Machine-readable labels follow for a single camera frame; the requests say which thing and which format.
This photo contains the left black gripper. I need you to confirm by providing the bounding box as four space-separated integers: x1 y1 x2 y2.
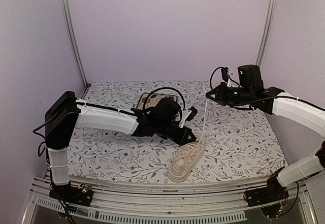
156 120 197 146

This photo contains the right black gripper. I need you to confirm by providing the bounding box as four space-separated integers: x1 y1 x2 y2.
206 82 253 108

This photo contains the white shoelace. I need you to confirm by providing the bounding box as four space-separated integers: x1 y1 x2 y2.
188 97 208 158

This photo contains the white lace sneaker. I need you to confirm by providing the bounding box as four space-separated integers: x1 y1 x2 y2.
167 141 205 183

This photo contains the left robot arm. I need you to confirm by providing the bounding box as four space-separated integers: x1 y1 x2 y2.
32 91 198 201

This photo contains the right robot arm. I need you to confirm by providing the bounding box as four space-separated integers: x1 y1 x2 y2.
206 65 324 202

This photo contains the square floral ceramic plate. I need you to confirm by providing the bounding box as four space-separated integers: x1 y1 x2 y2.
136 93 178 110

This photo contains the floral patterned table mat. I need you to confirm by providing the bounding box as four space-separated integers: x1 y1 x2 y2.
68 81 287 184

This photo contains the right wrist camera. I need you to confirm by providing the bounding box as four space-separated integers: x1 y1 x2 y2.
221 67 232 87

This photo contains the aluminium front rail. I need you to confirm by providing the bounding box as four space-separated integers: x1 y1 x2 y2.
22 176 319 223

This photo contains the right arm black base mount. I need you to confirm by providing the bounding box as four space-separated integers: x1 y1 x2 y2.
243 167 289 207

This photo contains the right aluminium corner post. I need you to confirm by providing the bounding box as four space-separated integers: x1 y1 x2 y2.
255 0 277 68

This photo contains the aluminium corner post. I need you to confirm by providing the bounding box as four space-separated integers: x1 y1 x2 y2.
255 0 277 68
60 0 89 89

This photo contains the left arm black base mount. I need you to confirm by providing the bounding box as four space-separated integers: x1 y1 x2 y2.
49 183 93 207

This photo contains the left aluminium corner post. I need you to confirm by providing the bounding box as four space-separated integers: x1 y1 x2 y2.
60 0 89 89

